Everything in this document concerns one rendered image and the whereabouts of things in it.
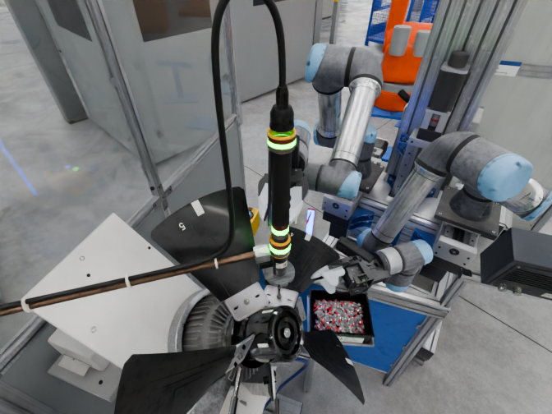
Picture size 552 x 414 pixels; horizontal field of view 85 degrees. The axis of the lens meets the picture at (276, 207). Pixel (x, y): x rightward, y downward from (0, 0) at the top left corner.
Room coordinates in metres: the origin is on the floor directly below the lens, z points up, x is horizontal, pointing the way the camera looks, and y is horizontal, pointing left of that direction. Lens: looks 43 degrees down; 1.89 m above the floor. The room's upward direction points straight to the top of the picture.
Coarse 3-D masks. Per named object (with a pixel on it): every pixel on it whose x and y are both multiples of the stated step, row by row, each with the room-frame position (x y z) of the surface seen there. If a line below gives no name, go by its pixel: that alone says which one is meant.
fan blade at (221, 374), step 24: (144, 360) 0.17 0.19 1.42; (168, 360) 0.19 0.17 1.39; (192, 360) 0.20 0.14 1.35; (216, 360) 0.22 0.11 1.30; (120, 384) 0.14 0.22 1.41; (144, 384) 0.15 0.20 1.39; (168, 384) 0.16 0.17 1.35; (192, 384) 0.18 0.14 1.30; (120, 408) 0.12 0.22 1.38; (144, 408) 0.13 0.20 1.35; (168, 408) 0.14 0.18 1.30
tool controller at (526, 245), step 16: (496, 240) 0.61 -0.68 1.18; (512, 240) 0.56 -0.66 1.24; (528, 240) 0.55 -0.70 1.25; (544, 240) 0.55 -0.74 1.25; (480, 256) 0.63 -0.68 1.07; (496, 256) 0.57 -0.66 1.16; (512, 256) 0.51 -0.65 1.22; (528, 256) 0.51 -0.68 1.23; (544, 256) 0.51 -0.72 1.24; (496, 272) 0.52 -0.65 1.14; (512, 272) 0.50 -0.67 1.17; (528, 272) 0.49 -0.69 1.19; (544, 272) 0.48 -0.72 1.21; (512, 288) 0.51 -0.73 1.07; (528, 288) 0.50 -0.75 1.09; (544, 288) 0.48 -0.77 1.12
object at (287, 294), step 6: (264, 288) 0.44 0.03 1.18; (270, 288) 0.44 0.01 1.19; (276, 288) 0.44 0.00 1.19; (282, 288) 0.44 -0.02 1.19; (270, 294) 0.42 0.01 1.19; (276, 294) 0.42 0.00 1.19; (282, 294) 0.42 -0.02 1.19; (288, 294) 0.42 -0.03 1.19; (294, 294) 0.42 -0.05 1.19; (270, 300) 0.40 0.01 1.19; (276, 300) 0.40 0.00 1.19; (282, 300) 0.40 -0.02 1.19; (294, 300) 0.40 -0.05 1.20
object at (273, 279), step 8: (256, 248) 0.41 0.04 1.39; (256, 256) 0.38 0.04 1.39; (264, 256) 0.39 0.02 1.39; (264, 264) 0.38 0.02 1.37; (272, 264) 0.39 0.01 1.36; (288, 264) 0.43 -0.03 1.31; (264, 272) 0.39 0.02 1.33; (272, 272) 0.39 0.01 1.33; (288, 272) 0.41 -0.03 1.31; (272, 280) 0.38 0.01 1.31; (280, 280) 0.38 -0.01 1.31; (288, 280) 0.38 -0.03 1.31
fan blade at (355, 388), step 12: (312, 336) 0.39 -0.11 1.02; (324, 336) 0.41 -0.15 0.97; (336, 336) 0.43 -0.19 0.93; (312, 348) 0.33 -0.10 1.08; (324, 348) 0.35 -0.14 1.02; (336, 348) 0.37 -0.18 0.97; (324, 360) 0.30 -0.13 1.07; (336, 360) 0.32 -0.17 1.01; (336, 372) 0.28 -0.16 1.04; (348, 372) 0.30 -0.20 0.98; (348, 384) 0.26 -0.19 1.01; (360, 384) 0.28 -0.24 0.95; (360, 396) 0.25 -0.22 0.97
